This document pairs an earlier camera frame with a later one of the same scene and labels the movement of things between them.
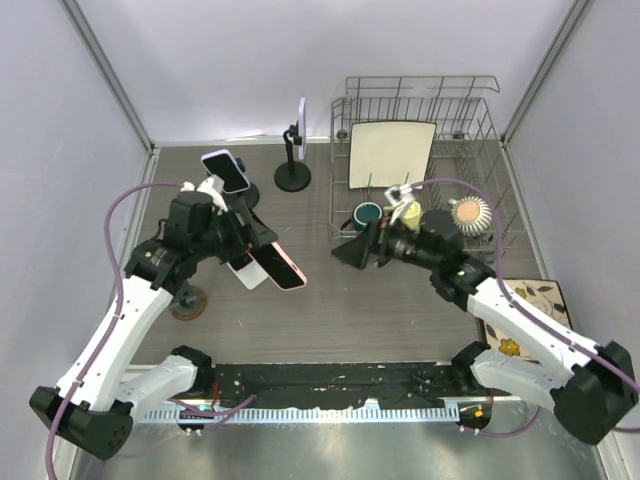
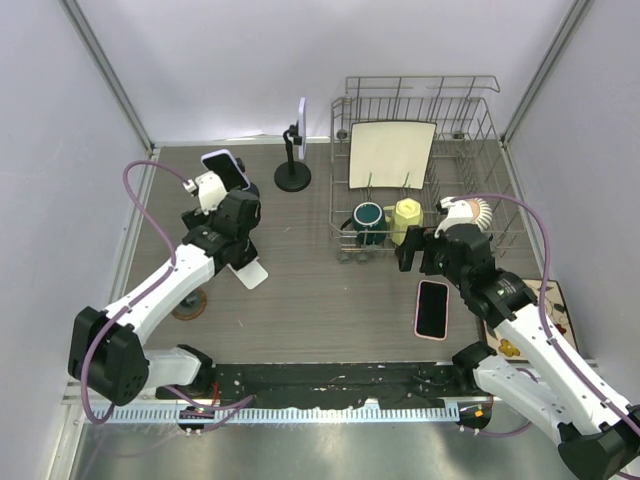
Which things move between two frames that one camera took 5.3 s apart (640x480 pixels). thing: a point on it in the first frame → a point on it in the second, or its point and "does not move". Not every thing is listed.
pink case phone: x=276 y=265 → x=432 y=310
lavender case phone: x=224 y=164 does not move
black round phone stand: x=251 y=195 does not move
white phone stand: x=252 y=274 does not move
